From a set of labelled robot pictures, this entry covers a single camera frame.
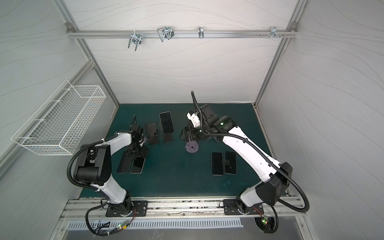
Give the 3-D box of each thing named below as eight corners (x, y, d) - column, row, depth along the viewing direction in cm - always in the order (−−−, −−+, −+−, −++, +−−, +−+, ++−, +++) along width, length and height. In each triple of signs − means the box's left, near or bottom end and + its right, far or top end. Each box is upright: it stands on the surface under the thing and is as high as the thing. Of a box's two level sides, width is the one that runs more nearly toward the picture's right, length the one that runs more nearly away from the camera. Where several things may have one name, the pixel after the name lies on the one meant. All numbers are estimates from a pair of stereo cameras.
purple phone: (211, 175, 87) (212, 174, 85) (210, 153, 96) (210, 151, 94) (225, 175, 87) (225, 174, 85) (222, 153, 96) (222, 151, 94)
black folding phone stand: (148, 145, 100) (143, 134, 90) (151, 133, 106) (146, 122, 97) (159, 145, 100) (155, 135, 90) (161, 133, 106) (157, 122, 97)
